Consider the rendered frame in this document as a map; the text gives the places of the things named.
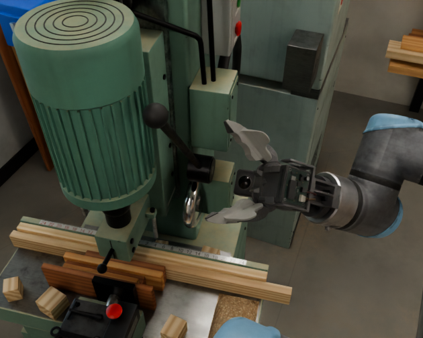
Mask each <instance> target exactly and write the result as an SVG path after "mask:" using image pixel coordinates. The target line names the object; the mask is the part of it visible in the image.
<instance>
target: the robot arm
mask: <svg viewBox="0 0 423 338"><path fill-rule="evenodd" d="M224 125H225V128H226V131H227V133H229V134H231V135H232V136H233V137H234V139H235V140H236V143H237V144H240V145H241V146H242V147H243V149H244V152H245V156H246V157H247V158H248V160H249V161H257V160H259V161H260V162H262V164H261V165H259V166H258V168H257V169H256V170H243V169H239V170H238V171H237V174H236V181H235V185H234V194H236V195H238V196H245V197H250V198H252V199H253V201H254V202H252V201H251V200H250V199H240V200H238V201H236V203H235V205H234V206H232V207H230V208H223V209H222V210H221V211H220V212H212V213H210V214H209V215H208V216H207V217H205V220H206V221H208V222H211V223H217V224H229V223H239V222H254V221H260V220H261V219H264V218H265V217H266V216H267V215H268V213H270V212H272V211H274V210H275V209H280V210H282V211H298V212H301V213H302V214H303V215H305V217H306V218H307V219H308V221H310V222H312V223H313V224H316V225H321V226H325V230H326V231H330V230H331V228H333V229H337V230H341V231H345V232H349V233H354V234H357V235H359V236H361V237H372V238H382V237H386V236H388V235H390V234H391V233H393V232H394V231H395V230H396V229H397V228H398V226H399V225H400V223H401V221H402V217H403V206H402V202H401V201H400V198H399V197H398V194H399V193H400V189H401V187H402V186H401V185H402V184H403V181H404V180H408V181H410V182H414V183H416V184H419V185H422V186H423V123H422V122H421V121H419V120H417V119H412V118H408V117H404V116H401V115H393V114H386V113H379V114H375V115H373V116H372V117H371V118H370V120H369V122H368V124H367V126H366V129H365V130H364V132H363V137H362V140H361V142H360V145H359V148H358V150H357V154H356V156H355V159H354V162H353V164H352V167H351V170H350V173H349V175H348V178H345V177H342V176H339V175H336V174H333V173H330V172H321V173H318V174H317V175H315V172H316V167H315V166H312V165H309V164H306V163H303V162H300V161H297V160H294V159H291V158H288V159H281V162H284V163H287V164H291V165H292V166H290V165H282V164H281V163H280V162H279V161H278V156H277V153H276V151H275V150H274V149H273V148H272V147H271V146H270V145H268V143H269V142H270V139H269V137H268V135H267V134H266V133H264V132H263V131H257V130H251V129H247V128H245V127H243V126H242V125H241V124H239V123H237V122H234V121H230V120H225V121H224ZM293 162H295V163H298V164H295V163H293ZM299 164H301V165H299ZM306 170H311V173H310V172H308V171H306ZM213 338H289V337H287V336H285V335H282V334H280V332H279V330H278V329H276V328H274V327H270V326H269V327H266V326H264V325H261V324H259V323H256V322H254V321H252V320H250V319H247V318H244V317H234V318H231V319H229V320H228V321H226V322H225V323H224V324H223V325H222V326H221V327H220V329H219V330H218V332H217V333H216V334H215V335H214V337H213ZM416 338H423V291H422V300H421V305H420V314H419V319H418V327H417V332H416Z"/></svg>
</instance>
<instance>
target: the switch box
mask: <svg viewBox="0 0 423 338"><path fill-rule="evenodd" d="M212 6H213V21H214V49H215V55H218V56H230V54H231V53H232V50H233V48H234V45H235V43H236V41H235V43H234V39H235V37H236V34H235V28H236V23H238V21H240V7H239V8H238V13H237V14H236V10H237V8H236V0H212ZM235 15H236V17H235ZM201 37H202V40H203V46H204V54H209V36H208V24H207V0H201ZM237 38H238V36H237ZM237 38H236V40H237Z"/></svg>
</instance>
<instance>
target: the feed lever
mask: <svg viewBox="0 0 423 338"><path fill-rule="evenodd" d="M142 118H143V120H144V122H145V124H146V125H147V126H149V127H150V128H153V129H159V128H160V129H161V130H162V131H163V132H164V133H165V134H166V135H167V137H168V138H169V139H170V140H171V141H172V142H173V143H174V144H175V145H176V146H177V147H178V148H179V149H180V150H181V152H182V153H183V154H184V155H185V156H186V157H187V158H188V159H189V161H188V165H187V179H188V180H190V181H194V182H202V183H206V184H209V183H211V182H212V179H213V177H214V170H215V165H216V160H215V158H214V157H213V156H206V155H202V154H193V152H192V151H191V150H190V149H189V148H188V147H187V145H186V144H185V143H184V142H183V140H182V139H181V138H180V137H179V136H178V135H177V133H176V132H175V130H174V129H173V128H172V127H171V126H170V125H169V123H168V122H167V121H168V119H169V113H168V111H167V108H166V107H165V106H164V105H162V104H160V103H151V104H149V105H147V106H146V107H145V109H144V110H143V114H142Z"/></svg>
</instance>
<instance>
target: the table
mask: <svg viewBox="0 0 423 338"><path fill-rule="evenodd" d="M43 263H47V264H52V265H55V266H62V267H63V265H64V263H65V260H64V258H63V257H62V256H56V255H52V254H49V253H43V252H39V251H33V250H30V249H24V248H20V247H19V248H17V250H16V251H15V253H14V254H13V256H12V257H11V259H10V260H9V262H8V263H7V265H6V266H5V268H4V269H3V271H2V272H1V273H0V320H4V321H9V322H12V323H17V324H20V325H25V326H28V327H33V328H37V329H41V330H45V331H49V332H50V330H51V328H53V327H55V326H58V327H60V326H61V324H62V322H63V320H64V318H65V316H66V315H67V313H68V311H69V308H70V307H71V305H72V303H73V301H74V299H75V298H76V299H79V297H80V296H82V297H85V298H90V299H93V300H98V299H97V298H95V297H92V296H87V295H84V294H78V293H75V292H69V291H65V290H60V289H57V288H56V289H57V290H59V291H60V292H62V293H63V294H65V295H66V297H67V298H68V301H69V303H70V305H69V306H68V308H67V309H66V310H65V311H64V312H63V313H62V314H61V315H60V316H59V317H58V318H57V319H56V320H55V321H54V320H53V319H51V318H50V317H49V316H47V315H45V314H44V313H43V312H41V311H40V309H39V308H38V305H37V304H36V301H37V300H38V299H39V298H40V297H41V296H42V295H43V293H45V291H47V289H49V284H48V282H47V280H46V277H45V275H44V273H43V271H42V269H41V267H42V264H43ZM16 276H19V279H20V280H21V283H22V284H23V299H21V300H15V301H11V302H8V301H7V299H6V297H5V295H4V294H3V280H4V279H7V278H12V277H16ZM219 293H221V294H227V295H230V296H236V297H240V298H245V299H249V300H255V301H259V305H258V312H257V316H256V323H260V318H261V311H262V307H263V299H260V298H254V297H251V296H245V295H241V294H235V293H231V292H226V291H222V290H216V289H213V288H207V287H203V286H198V285H194V284H188V283H184V282H179V281H175V280H169V279H167V280H166V282H165V285H164V290H163V291H159V290H154V295H155V299H156V309H155V311H153V310H149V309H146V308H139V310H141V311H143V313H144V320H145V323H146V327H145V330H144V332H143V335H142V337H143V338H161V336H160V331H161V330H162V328H163V327H164V325H165V323H166V321H167V320H168V318H169V317H170V315H171V314H172V315H175V316H176V317H179V318H181V319H183V320H185V321H187V332H186V334H185V336H184V338H208V335H209V330H210V327H211V324H212V319H213V316H214V311H215V308H216V303H217V301H218V296H219Z"/></svg>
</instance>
